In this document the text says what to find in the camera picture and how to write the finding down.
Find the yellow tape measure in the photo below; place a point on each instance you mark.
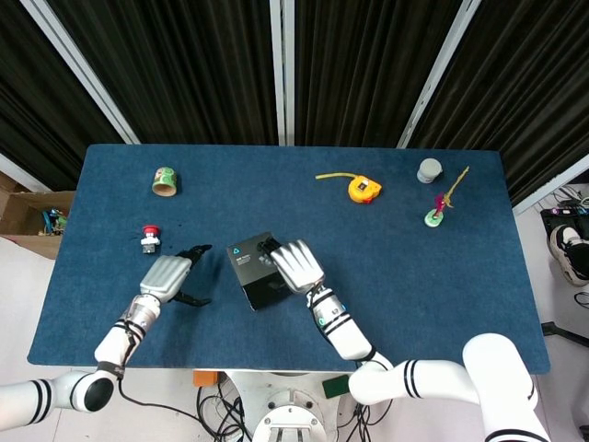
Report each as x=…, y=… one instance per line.
x=363, y=189

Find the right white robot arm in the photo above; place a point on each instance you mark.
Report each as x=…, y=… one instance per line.
x=349, y=340

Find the feather toy with green base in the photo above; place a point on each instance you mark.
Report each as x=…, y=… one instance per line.
x=433, y=218

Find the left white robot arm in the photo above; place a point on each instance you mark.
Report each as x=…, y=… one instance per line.
x=115, y=345

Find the grey cylindrical container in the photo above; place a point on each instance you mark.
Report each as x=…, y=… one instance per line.
x=430, y=170

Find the person leg black trousers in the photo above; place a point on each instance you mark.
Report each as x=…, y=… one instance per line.
x=580, y=253

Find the brown cardboard carton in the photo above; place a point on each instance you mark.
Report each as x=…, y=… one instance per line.
x=18, y=216

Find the white partition frame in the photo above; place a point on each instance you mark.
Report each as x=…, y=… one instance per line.
x=552, y=189
x=78, y=69
x=281, y=69
x=20, y=172
x=437, y=73

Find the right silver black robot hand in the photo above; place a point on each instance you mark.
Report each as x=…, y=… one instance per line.
x=299, y=267

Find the black pleated curtain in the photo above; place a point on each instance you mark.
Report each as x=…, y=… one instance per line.
x=524, y=83
x=184, y=69
x=359, y=69
x=32, y=106

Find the black stand leg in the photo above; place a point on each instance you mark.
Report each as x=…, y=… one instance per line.
x=566, y=333

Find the orange block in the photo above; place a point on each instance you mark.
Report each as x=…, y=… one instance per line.
x=205, y=378

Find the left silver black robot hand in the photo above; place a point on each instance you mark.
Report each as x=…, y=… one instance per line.
x=165, y=276

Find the red emergency stop button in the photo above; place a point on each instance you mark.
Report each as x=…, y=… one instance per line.
x=150, y=237

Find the green block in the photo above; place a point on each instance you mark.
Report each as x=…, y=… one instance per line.
x=335, y=387

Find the white black sneaker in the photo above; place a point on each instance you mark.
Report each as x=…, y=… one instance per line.
x=561, y=244

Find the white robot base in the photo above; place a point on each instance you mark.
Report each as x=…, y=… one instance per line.
x=290, y=414

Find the green patterned tape roll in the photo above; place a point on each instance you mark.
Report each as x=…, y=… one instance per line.
x=165, y=182

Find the black foldable cardboard box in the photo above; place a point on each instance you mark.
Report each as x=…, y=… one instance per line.
x=257, y=276

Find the blue felt table mat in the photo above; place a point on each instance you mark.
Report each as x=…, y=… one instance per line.
x=115, y=216

